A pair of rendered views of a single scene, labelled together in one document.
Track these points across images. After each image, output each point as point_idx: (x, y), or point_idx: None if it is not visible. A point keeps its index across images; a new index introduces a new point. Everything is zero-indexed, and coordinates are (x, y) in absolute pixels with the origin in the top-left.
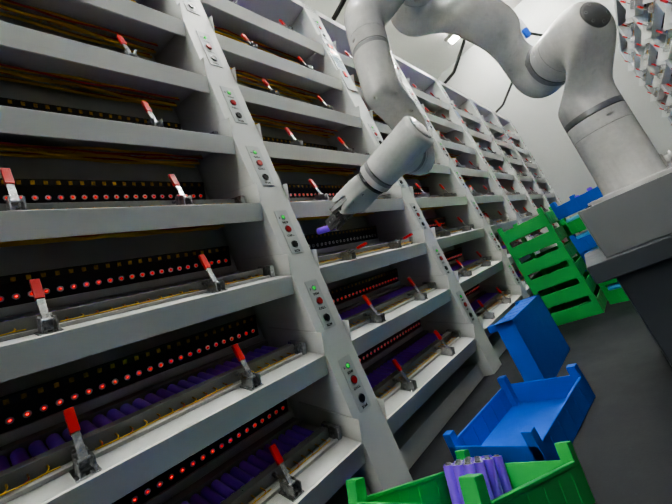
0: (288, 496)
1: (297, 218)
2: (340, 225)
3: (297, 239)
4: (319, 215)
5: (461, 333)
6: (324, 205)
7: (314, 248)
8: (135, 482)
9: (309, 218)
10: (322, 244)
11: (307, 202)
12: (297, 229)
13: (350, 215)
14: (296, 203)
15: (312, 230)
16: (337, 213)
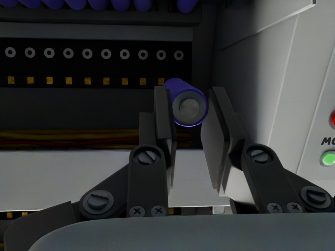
0: None
1: (113, 138)
2: (172, 108)
3: (334, 71)
4: (115, 154)
5: None
6: (78, 191)
7: (46, 43)
8: None
9: (52, 135)
10: (7, 50)
11: (169, 202)
12: (296, 110)
13: (166, 185)
14: (224, 199)
15: (12, 98)
16: (333, 207)
